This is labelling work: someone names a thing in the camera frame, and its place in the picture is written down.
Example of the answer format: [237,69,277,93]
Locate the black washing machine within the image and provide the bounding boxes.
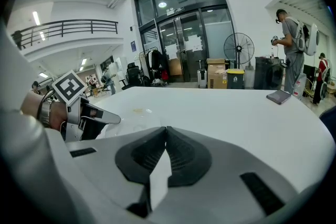
[254,57,288,91]

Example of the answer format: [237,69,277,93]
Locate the black balcony railing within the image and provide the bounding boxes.
[10,19,119,50]

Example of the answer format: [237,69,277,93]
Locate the white backpack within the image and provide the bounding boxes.
[291,17,320,57]

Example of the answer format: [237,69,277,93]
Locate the open brown cardboard box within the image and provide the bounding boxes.
[207,63,227,74]

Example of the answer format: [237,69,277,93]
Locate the flat brown cardboard box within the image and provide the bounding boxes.
[206,58,229,65]

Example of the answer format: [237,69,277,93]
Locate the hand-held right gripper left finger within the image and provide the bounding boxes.
[65,126,167,218]

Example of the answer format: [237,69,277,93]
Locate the black standing fan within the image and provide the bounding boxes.
[223,32,255,69]

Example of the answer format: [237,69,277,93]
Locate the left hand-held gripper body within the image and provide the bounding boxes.
[51,70,106,143]

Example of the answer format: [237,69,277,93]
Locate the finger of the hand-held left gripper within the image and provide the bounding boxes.
[81,102,122,125]

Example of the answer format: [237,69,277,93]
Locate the silver suitcase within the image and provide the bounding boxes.
[197,59,208,89]

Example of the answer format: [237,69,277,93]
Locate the black bin yellow lid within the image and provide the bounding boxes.
[226,68,245,90]

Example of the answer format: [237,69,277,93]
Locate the silver wristwatch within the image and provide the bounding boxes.
[36,98,55,129]

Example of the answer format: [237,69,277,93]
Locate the clear glass plate yellow sticker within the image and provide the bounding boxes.
[104,106,166,138]

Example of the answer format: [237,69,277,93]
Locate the clothes rack with garments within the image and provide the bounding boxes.
[138,46,170,87]

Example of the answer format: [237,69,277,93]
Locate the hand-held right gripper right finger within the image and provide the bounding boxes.
[151,126,300,223]

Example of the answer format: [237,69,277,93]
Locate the black office chair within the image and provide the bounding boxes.
[119,62,144,90]

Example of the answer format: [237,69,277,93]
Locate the black framed glass door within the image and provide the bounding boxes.
[133,0,236,84]

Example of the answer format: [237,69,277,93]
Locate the black smartphone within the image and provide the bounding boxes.
[266,90,292,105]

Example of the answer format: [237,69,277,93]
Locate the person's left forearm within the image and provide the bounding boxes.
[20,91,69,131]

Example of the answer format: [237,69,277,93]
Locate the dark blue chair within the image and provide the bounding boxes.
[319,106,336,140]

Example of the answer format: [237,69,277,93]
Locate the large brown cardboard box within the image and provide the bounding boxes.
[207,72,228,89]

